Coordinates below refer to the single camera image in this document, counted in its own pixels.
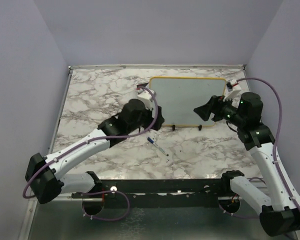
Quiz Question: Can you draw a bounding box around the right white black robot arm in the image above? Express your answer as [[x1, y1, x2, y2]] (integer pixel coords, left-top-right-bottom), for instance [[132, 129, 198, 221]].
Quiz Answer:
[[193, 92, 300, 237]]

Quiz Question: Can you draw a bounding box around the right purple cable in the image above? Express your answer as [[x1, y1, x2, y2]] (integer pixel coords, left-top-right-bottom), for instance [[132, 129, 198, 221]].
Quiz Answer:
[[218, 77, 300, 226]]

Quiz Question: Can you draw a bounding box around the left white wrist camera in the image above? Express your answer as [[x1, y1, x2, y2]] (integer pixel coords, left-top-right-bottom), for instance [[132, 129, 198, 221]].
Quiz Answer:
[[137, 88, 155, 110]]

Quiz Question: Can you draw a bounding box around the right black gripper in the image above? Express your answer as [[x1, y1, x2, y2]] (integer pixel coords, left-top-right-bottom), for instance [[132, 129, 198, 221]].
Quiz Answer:
[[194, 93, 246, 127]]

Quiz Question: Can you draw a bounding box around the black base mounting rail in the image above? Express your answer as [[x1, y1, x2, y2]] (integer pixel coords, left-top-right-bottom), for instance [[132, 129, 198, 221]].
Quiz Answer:
[[71, 178, 235, 209]]

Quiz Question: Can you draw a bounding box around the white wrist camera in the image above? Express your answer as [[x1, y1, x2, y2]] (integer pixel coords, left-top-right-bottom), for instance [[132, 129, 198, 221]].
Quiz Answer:
[[137, 88, 155, 110], [223, 79, 242, 102]]

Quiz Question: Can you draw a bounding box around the black box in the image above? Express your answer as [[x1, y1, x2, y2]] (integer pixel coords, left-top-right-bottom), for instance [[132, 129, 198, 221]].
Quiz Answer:
[[136, 85, 143, 92]]

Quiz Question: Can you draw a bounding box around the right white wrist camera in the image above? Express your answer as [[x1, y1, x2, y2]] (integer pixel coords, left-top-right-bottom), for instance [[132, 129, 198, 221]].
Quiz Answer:
[[223, 79, 242, 102]]

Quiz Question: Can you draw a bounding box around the blue whiteboard marker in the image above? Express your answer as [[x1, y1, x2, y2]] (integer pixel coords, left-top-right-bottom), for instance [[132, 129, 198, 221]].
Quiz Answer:
[[147, 137, 169, 157]]

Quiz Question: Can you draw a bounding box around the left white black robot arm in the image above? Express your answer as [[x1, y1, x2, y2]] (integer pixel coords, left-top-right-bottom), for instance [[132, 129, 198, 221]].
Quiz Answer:
[[25, 98, 165, 204]]

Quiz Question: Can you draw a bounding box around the yellow framed whiteboard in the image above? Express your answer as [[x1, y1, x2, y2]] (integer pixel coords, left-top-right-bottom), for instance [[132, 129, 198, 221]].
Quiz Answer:
[[148, 76, 227, 128]]

